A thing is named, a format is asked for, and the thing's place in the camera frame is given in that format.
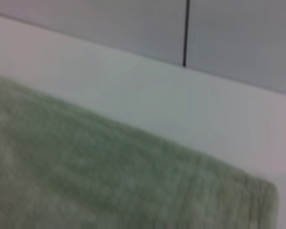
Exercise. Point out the green terry towel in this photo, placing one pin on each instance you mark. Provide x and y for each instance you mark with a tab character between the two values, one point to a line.
109	171

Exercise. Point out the thin black wall strip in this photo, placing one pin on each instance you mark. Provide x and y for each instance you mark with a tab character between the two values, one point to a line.
186	33

